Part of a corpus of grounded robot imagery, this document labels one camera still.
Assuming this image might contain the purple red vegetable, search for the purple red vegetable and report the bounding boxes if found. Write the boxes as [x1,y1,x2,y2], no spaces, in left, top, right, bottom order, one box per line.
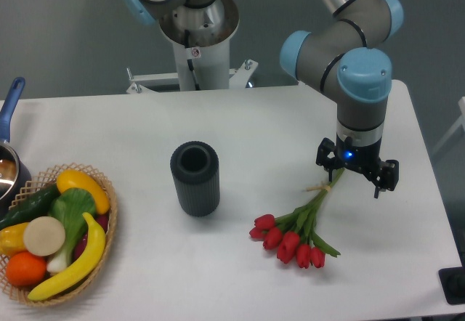
[73,214,110,262]

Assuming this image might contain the blue handled saucepan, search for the blue handled saucepan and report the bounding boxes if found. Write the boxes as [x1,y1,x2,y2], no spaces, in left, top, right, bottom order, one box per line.
[1,77,31,219]

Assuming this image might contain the black device at table edge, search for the black device at table edge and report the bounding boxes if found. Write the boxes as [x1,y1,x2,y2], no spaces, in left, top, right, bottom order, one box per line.
[438,267,464,305]

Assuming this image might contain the dark grey ribbed vase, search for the dark grey ribbed vase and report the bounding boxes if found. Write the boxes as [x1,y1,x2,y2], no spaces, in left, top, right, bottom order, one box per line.
[170,141,220,217]

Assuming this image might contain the dark green cucumber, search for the dark green cucumber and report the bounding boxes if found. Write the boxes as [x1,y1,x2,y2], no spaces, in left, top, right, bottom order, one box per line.
[1,184,60,229]

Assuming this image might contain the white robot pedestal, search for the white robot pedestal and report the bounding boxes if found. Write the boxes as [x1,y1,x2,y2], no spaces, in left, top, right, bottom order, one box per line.
[126,0,259,94]

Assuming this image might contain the white frame at right edge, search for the white frame at right edge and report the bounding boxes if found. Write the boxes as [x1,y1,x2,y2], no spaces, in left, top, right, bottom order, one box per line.
[432,97,464,158]

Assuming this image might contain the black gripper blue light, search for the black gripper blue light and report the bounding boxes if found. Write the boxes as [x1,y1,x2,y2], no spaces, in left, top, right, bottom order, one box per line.
[316,137,399,199]

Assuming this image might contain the green bok choy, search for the green bok choy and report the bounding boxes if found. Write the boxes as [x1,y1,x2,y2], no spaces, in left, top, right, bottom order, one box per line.
[46,188,96,275]

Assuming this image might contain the woven wicker basket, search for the woven wicker basket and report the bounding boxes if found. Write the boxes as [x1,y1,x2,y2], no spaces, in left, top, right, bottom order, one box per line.
[1,163,118,307]

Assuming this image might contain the yellow bell pepper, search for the yellow bell pepper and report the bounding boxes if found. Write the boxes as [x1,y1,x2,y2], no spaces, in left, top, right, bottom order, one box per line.
[0,222,29,256]

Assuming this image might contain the red tulip bouquet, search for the red tulip bouquet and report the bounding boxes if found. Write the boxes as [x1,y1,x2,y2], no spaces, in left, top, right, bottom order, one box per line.
[249,169,344,269]

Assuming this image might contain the yellow banana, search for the yellow banana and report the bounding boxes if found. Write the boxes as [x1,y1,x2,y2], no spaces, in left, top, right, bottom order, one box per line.
[28,212,106,301]

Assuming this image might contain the beige round slice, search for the beige round slice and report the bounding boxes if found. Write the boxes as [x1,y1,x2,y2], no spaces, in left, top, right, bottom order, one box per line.
[23,216,65,256]

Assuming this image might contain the orange fruit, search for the orange fruit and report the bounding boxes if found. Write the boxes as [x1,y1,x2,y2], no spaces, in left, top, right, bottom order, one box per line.
[6,251,47,287]

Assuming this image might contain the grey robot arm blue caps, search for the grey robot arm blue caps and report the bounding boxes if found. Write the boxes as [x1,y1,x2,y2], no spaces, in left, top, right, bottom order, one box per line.
[123,0,404,192]

